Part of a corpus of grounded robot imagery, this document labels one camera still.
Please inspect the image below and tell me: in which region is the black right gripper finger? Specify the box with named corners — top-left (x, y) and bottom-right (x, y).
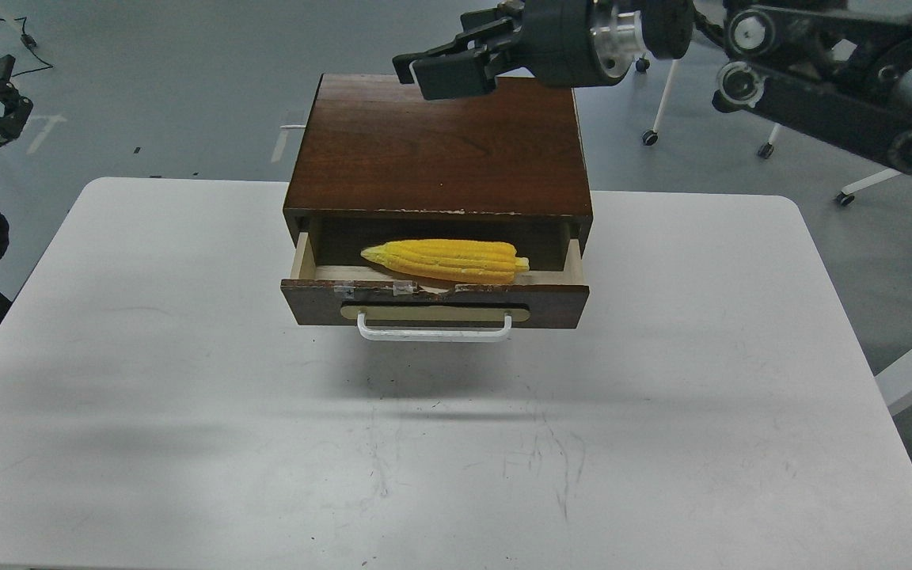
top-left (392, 2), bottom-right (525, 86)
top-left (408, 46), bottom-right (522, 101)

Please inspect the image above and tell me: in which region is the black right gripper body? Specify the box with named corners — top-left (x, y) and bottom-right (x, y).
top-left (496, 1), bottom-right (636, 88)

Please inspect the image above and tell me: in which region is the yellow toy corn cob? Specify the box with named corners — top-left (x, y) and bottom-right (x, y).
top-left (359, 238), bottom-right (530, 285)

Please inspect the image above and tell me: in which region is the wooden drawer with white handle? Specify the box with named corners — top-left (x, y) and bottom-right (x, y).
top-left (281, 232), bottom-right (590, 342)

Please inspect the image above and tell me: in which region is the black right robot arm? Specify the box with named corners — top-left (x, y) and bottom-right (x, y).
top-left (392, 1), bottom-right (912, 176)

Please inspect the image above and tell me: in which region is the grey chair with white legs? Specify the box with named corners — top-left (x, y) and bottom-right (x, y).
top-left (633, 47), bottom-right (789, 160)

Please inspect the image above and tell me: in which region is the dark wooden cabinet box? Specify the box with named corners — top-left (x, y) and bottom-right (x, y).
top-left (283, 73), bottom-right (594, 246)

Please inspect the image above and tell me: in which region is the black floor cable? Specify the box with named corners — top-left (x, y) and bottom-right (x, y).
top-left (0, 0), bottom-right (55, 78)

